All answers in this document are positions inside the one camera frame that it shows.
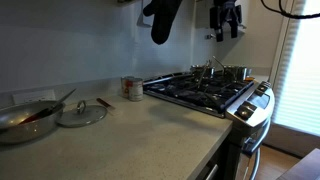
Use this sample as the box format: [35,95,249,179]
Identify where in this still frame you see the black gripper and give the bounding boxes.
[209,0,243,43]

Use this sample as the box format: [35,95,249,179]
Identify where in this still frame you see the steel saucepan with long handle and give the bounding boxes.
[212,55,250,82]

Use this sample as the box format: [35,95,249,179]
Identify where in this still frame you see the black oven mitt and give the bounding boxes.
[143,0,184,46]

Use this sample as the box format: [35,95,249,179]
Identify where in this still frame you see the stainless steel gas range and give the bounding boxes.
[142,64,276,180]

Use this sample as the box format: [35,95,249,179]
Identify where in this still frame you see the white window blind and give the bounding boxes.
[271,0,320,138]

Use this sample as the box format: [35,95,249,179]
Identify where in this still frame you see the red white labelled tin can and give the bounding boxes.
[128,77,144,102]
[120,75,135,98]

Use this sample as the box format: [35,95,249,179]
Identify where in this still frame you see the dark lower cabinet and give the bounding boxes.
[194,131,236,180]

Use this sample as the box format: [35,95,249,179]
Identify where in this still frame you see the brown wooden table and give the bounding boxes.
[276,148,320,180]

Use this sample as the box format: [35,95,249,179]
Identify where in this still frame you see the red cooking utensil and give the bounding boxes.
[18,108,51,126]

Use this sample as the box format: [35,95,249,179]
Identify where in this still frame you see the small metal bowl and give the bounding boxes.
[0,99,66,145]

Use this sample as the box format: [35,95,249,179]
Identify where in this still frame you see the steel pot with side handles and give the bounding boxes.
[190,59,216,81]

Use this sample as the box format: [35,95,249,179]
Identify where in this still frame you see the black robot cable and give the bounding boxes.
[259,0,320,20]

